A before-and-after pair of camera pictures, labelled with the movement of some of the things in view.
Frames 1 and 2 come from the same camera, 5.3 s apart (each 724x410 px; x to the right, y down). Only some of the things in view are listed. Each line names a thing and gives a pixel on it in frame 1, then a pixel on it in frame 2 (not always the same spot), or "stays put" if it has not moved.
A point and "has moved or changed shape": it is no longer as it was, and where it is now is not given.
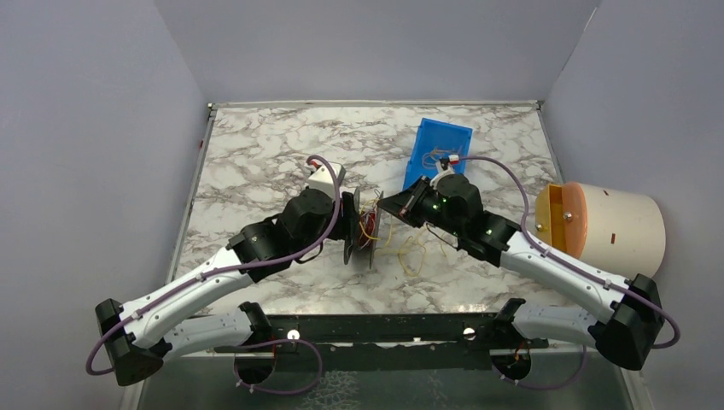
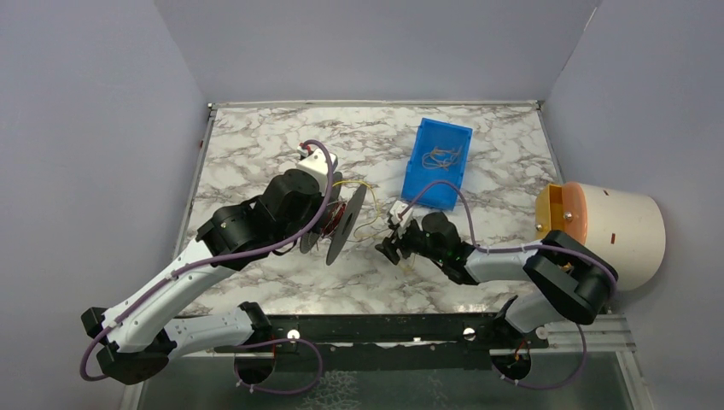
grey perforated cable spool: [367, 225] has moved or changed shape
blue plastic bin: [434, 141] stays put
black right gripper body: [415, 200] -> [401, 241]
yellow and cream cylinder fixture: [614, 231] stays put
